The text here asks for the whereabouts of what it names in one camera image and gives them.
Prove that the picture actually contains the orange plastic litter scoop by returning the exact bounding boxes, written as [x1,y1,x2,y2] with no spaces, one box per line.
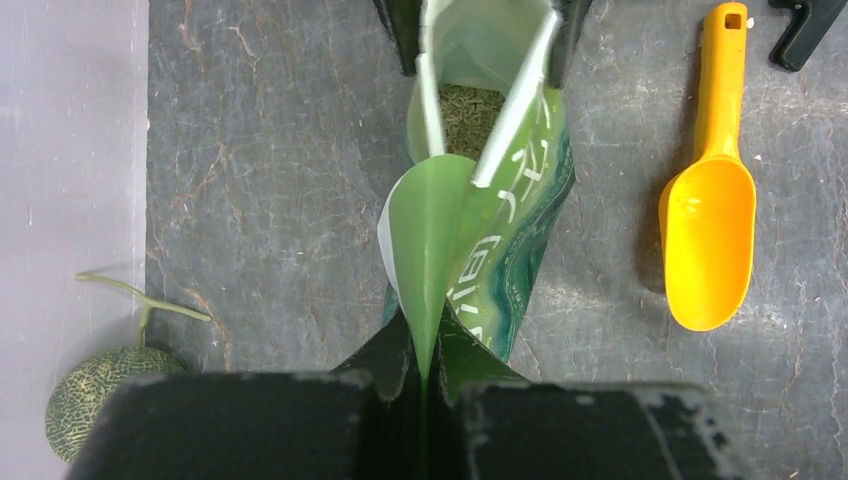
[658,2,757,332]

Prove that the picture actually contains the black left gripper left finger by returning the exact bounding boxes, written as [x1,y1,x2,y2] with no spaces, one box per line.
[333,311,421,479]

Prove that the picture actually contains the grey cat litter pellets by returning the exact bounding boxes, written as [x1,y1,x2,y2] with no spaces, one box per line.
[439,85,505,160]

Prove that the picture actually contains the black bag clip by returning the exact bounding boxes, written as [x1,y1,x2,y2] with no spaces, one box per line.
[768,0,847,72]

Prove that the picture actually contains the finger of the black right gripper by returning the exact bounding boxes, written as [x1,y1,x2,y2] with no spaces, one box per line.
[372,0,423,77]
[546,0,592,90]

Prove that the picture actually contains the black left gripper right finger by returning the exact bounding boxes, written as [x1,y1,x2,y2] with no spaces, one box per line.
[430,303,526,479]

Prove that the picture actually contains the green cat litter bag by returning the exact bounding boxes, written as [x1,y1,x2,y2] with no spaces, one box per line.
[377,1,575,479]

